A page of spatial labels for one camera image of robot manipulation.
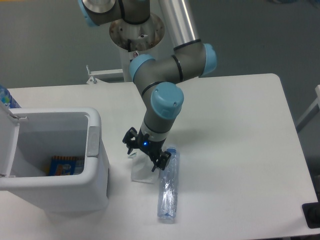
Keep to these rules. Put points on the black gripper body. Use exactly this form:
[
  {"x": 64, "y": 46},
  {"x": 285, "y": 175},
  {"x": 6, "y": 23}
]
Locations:
[{"x": 148, "y": 146}]

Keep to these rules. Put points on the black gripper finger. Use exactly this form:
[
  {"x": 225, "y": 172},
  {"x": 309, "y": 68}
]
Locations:
[
  {"x": 130, "y": 140},
  {"x": 160, "y": 160}
]

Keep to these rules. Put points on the clear plastic water bottle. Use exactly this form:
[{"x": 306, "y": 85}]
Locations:
[{"x": 168, "y": 188}]

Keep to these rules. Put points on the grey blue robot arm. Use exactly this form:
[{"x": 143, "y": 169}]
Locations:
[{"x": 163, "y": 52}]

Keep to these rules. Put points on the white open trash can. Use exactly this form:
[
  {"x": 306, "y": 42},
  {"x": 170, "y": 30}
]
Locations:
[{"x": 30, "y": 137}]

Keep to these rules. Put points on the blue snack package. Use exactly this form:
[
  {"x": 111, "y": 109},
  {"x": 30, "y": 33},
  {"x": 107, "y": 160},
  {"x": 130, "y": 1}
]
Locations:
[{"x": 66, "y": 165}]

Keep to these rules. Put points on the blue labelled bottle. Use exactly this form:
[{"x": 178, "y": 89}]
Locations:
[{"x": 7, "y": 99}]

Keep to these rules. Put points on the white metal base frame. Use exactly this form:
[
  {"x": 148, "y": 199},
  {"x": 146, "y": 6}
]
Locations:
[{"x": 107, "y": 76}]

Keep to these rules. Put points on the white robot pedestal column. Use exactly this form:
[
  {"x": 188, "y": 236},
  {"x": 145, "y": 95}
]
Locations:
[{"x": 133, "y": 40}]

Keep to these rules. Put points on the black table clamp mount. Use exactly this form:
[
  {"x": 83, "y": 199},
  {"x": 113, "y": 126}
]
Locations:
[{"x": 312, "y": 214}]

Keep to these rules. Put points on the white frame leg right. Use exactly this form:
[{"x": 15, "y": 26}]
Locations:
[{"x": 310, "y": 112}]

